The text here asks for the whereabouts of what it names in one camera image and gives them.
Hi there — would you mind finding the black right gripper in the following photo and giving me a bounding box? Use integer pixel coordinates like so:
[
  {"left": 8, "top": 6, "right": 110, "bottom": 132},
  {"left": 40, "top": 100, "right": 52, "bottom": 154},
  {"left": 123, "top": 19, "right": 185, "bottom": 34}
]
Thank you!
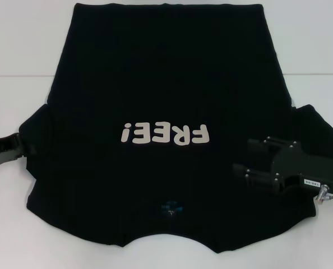
[{"left": 233, "top": 136, "right": 333, "bottom": 197}]

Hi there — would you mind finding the black FREE print shirt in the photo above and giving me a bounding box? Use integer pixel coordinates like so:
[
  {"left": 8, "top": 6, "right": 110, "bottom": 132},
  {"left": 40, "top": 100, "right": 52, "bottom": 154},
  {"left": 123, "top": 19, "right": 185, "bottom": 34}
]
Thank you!
[{"left": 18, "top": 2, "right": 333, "bottom": 247}]

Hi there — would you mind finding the right wrist cable with plug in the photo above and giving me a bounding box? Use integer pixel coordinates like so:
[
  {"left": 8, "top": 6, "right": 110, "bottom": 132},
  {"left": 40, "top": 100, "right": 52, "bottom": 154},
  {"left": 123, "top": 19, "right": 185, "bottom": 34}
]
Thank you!
[{"left": 313, "top": 183, "right": 333, "bottom": 205}]

